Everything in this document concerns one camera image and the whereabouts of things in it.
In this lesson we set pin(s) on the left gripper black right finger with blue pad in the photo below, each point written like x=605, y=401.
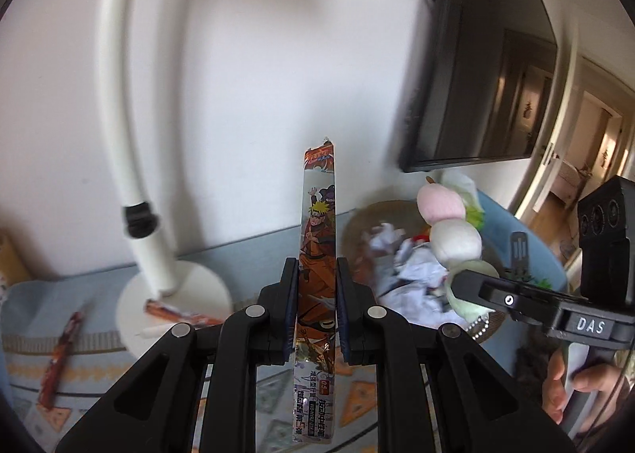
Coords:
x=437, y=390

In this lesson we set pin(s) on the white desk lamp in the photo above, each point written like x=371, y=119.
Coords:
x=161, y=274

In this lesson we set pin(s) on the orange snack packet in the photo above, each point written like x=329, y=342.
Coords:
x=158, y=309

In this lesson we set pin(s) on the brown woven basket bowl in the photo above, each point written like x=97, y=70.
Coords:
x=405, y=215

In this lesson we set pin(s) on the orange anime snack wrapper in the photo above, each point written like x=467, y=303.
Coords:
x=316, y=326

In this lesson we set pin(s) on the wall mounted black television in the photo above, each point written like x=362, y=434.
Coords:
x=484, y=85

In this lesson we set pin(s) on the white paper ball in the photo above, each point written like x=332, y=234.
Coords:
x=405, y=277

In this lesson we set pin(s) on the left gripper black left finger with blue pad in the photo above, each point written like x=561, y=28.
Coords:
x=195, y=389

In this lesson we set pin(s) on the person right hand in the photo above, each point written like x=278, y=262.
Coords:
x=604, y=379

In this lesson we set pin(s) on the dark red long snack box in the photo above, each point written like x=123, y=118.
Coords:
x=61, y=351

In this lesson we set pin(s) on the patterned blue orange rug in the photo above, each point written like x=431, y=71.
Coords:
x=195, y=389

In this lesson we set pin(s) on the green tissue pack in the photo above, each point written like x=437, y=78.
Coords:
x=467, y=190

